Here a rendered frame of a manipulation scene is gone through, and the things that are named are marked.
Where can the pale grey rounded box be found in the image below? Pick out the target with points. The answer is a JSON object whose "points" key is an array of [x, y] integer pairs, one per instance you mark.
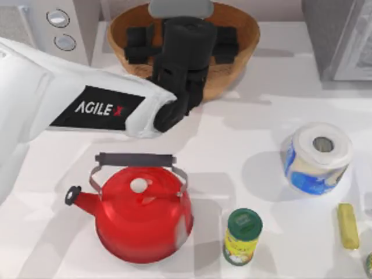
{"points": [[180, 8]]}

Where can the small green round object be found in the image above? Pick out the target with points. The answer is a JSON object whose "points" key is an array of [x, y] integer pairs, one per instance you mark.
{"points": [[369, 265]]}

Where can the yellow jar with green lid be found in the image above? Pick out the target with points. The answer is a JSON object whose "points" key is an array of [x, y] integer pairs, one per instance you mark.
{"points": [[241, 238]]}

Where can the round grey microwave knob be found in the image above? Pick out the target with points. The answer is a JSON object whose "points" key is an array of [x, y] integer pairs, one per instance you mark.
{"points": [[58, 18], [65, 42]]}

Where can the blue wrapped toilet paper roll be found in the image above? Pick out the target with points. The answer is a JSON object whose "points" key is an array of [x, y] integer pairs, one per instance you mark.
{"points": [[308, 171]]}

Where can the pale microwave oven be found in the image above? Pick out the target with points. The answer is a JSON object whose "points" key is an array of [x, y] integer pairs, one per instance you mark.
{"points": [[84, 26]]}

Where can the yellow butter stick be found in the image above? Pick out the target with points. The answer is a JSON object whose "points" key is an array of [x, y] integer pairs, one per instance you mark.
{"points": [[348, 226]]}

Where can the round wooden basket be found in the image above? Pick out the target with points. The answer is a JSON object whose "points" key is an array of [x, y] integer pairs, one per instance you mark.
{"points": [[232, 72]]}

